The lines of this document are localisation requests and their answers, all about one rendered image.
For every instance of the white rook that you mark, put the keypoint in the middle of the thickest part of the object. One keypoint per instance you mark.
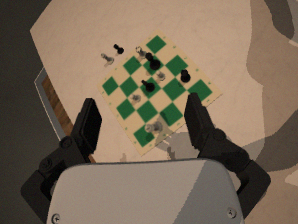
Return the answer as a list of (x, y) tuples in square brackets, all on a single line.
[(141, 53)]

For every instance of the white pawn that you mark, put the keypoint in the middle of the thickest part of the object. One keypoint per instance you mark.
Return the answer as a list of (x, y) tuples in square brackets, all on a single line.
[(136, 98), (160, 76)]

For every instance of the white chess king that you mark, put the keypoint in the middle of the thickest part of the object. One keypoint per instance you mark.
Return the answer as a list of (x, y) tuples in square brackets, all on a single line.
[(150, 127)]

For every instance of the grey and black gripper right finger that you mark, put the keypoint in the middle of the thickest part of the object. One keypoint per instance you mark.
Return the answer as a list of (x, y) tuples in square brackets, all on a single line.
[(254, 180)]

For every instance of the green and cream chessboard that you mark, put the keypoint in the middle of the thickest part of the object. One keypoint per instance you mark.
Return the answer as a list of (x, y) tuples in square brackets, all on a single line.
[(166, 103)]

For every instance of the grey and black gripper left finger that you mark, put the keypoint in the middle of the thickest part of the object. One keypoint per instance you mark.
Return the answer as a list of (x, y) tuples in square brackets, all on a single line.
[(83, 139)]

